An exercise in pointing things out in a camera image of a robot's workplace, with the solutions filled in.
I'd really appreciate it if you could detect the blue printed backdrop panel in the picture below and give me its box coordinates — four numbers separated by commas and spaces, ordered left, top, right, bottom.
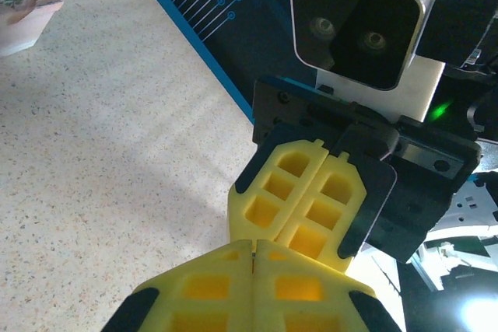
124, 0, 324, 123

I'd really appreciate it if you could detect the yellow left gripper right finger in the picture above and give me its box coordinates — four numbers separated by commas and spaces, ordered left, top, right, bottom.
252, 239, 404, 332

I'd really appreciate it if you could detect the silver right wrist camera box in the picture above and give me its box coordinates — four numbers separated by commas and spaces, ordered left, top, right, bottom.
288, 0, 452, 123

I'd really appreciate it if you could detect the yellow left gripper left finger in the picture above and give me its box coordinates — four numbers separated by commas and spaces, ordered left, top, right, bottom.
101, 239, 254, 332

